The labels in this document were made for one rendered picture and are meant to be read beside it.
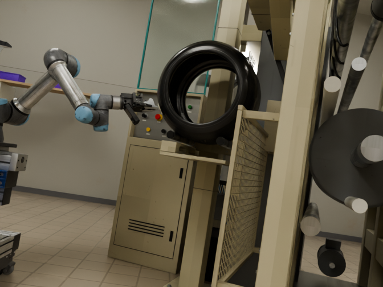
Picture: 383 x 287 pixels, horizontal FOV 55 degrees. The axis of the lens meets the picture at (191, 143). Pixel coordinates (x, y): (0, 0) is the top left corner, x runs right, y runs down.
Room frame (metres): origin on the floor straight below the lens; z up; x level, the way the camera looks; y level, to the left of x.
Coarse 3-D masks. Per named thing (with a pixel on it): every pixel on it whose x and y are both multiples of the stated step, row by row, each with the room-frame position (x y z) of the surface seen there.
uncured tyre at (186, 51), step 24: (192, 48) 1.96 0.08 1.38; (216, 48) 1.91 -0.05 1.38; (168, 72) 2.00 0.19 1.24; (192, 72) 2.23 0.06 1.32; (240, 72) 1.87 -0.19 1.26; (168, 96) 1.99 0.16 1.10; (240, 96) 1.86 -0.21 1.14; (168, 120) 2.00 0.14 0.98; (216, 120) 1.89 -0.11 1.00; (216, 144) 2.12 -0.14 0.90
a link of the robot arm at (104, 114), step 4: (100, 112) 1.86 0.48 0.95; (104, 112) 1.87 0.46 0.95; (108, 112) 1.90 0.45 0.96; (100, 116) 1.82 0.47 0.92; (104, 116) 1.86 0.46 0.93; (108, 116) 1.90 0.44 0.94; (100, 120) 1.82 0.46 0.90; (104, 120) 1.86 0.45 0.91; (108, 120) 1.90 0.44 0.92; (96, 124) 1.82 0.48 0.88; (100, 124) 1.85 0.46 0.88; (104, 124) 1.87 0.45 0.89; (108, 124) 1.89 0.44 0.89; (96, 128) 1.86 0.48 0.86; (100, 128) 1.86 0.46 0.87; (104, 128) 1.87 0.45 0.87
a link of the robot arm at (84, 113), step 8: (56, 48) 1.87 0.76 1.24; (48, 56) 1.81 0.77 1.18; (56, 56) 1.82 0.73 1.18; (64, 56) 1.88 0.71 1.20; (48, 64) 1.81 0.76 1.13; (56, 64) 1.80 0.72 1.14; (64, 64) 1.84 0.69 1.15; (56, 72) 1.80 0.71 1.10; (64, 72) 1.80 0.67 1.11; (56, 80) 1.82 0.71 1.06; (64, 80) 1.78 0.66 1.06; (72, 80) 1.80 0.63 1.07; (64, 88) 1.78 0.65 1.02; (72, 88) 1.77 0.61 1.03; (72, 96) 1.76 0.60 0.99; (80, 96) 1.77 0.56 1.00; (72, 104) 1.77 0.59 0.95; (80, 104) 1.75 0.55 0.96; (88, 104) 1.77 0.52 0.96; (80, 112) 1.72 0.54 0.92; (88, 112) 1.72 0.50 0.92; (96, 112) 1.80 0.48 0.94; (80, 120) 1.72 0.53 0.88; (88, 120) 1.74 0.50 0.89; (96, 120) 1.79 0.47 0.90
